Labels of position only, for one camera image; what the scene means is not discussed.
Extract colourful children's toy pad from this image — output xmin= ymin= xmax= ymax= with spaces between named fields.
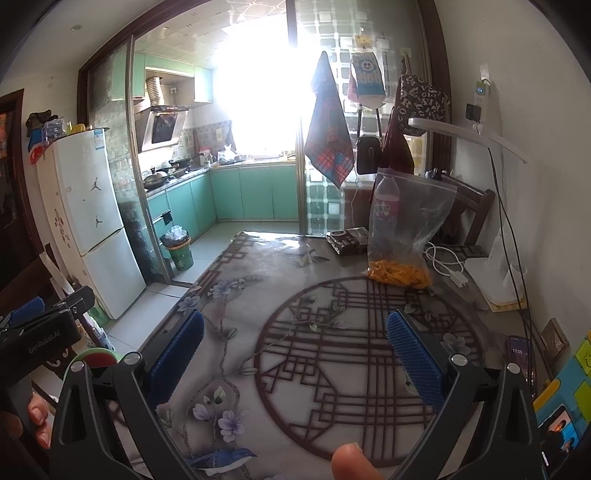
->
xmin=533 ymin=330 xmax=591 ymax=467

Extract person's left hand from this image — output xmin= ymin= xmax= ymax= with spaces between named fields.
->
xmin=0 ymin=396 xmax=58 ymax=450

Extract pink label plastic bottle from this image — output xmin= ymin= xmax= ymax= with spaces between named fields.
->
xmin=372 ymin=172 xmax=402 ymax=264

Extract dark red hanging cloth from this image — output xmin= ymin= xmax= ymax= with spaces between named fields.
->
xmin=369 ymin=106 xmax=415 ymax=204

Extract green kitchen waste bin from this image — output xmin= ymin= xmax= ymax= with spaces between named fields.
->
xmin=160 ymin=226 xmax=195 ymax=271

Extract dark printed packet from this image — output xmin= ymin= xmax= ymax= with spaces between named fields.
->
xmin=325 ymin=227 xmax=370 ymax=256

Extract purple smartphone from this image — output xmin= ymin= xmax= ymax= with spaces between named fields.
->
xmin=507 ymin=335 xmax=539 ymax=402

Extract white leaning board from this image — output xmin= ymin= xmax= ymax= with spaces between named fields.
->
xmin=41 ymin=249 xmax=79 ymax=298

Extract dark wooden chair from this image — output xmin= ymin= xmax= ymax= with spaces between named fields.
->
xmin=427 ymin=171 xmax=496 ymax=259

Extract brown wall socket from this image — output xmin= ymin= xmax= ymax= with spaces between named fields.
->
xmin=541 ymin=318 xmax=570 ymax=363

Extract carved wooden chair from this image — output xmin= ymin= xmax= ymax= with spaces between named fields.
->
xmin=0 ymin=249 xmax=84 ymax=398

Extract smiley print hanging organizer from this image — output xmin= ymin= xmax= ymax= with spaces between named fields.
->
xmin=348 ymin=51 xmax=386 ymax=109

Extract black letter print bag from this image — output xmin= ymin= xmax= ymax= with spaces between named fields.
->
xmin=398 ymin=73 xmax=452 ymax=138

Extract plaid hanging cloth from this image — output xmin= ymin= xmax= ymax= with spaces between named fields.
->
xmin=304 ymin=51 xmax=356 ymax=189

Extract white refrigerator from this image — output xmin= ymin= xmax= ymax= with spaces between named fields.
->
xmin=37 ymin=127 xmax=147 ymax=320

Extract white power strip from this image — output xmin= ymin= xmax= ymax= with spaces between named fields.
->
xmin=472 ymin=79 xmax=491 ymax=121

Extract silver ribbed hood duct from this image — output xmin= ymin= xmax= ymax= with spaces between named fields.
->
xmin=145 ymin=76 xmax=167 ymax=107

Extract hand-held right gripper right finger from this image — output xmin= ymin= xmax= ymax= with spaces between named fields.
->
xmin=385 ymin=309 xmax=546 ymax=480

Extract green rimmed red bin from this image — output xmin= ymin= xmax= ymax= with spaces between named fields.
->
xmin=76 ymin=347 xmax=122 ymax=370

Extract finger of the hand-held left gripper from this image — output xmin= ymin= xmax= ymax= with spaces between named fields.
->
xmin=0 ymin=296 xmax=46 ymax=330
xmin=44 ymin=285 xmax=96 ymax=324

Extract black hanging bag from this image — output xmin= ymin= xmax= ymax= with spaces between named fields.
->
xmin=356 ymin=135 xmax=382 ymax=175

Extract white charger cable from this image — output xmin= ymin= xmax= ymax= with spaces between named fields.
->
xmin=425 ymin=244 xmax=468 ymax=288

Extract black cable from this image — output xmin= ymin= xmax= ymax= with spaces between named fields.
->
xmin=487 ymin=122 xmax=541 ymax=402

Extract white desk lamp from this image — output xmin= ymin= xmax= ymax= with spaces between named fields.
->
xmin=409 ymin=117 xmax=529 ymax=308

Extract clear zip bag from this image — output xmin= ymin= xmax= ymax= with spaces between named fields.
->
xmin=366 ymin=168 xmax=458 ymax=291

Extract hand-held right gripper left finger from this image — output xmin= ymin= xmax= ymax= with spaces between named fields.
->
xmin=48 ymin=309 xmax=206 ymax=480

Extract orange snack pieces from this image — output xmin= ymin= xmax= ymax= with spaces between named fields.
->
xmin=366 ymin=258 xmax=432 ymax=291

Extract teal lower kitchen cabinets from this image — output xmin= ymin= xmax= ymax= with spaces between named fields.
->
xmin=145 ymin=164 xmax=301 ymax=241

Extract person's right hand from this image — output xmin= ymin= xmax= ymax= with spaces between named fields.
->
xmin=331 ymin=442 xmax=384 ymax=480

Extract steel range hood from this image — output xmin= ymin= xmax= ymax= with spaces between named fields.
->
xmin=136 ymin=105 xmax=191 ymax=153

